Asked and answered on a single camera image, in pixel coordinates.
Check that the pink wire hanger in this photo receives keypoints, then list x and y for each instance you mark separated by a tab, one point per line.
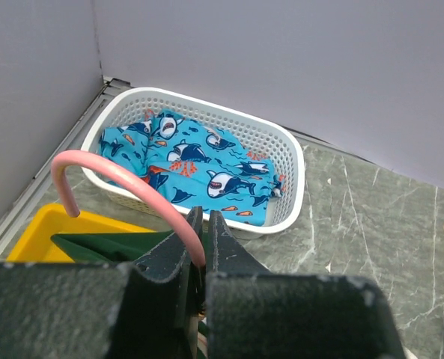
131	183

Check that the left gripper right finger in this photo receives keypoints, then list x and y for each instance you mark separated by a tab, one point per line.
229	268

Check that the white green t shirt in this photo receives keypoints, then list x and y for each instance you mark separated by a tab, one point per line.
107	247

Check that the blue shark print cloth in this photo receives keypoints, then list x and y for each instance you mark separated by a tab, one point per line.
191	164

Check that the white plastic basket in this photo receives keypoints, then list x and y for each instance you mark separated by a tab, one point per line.
258	136

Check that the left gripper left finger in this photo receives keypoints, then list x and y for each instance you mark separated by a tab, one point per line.
168	293

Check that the yellow plastic tray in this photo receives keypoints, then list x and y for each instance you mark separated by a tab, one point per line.
35	244

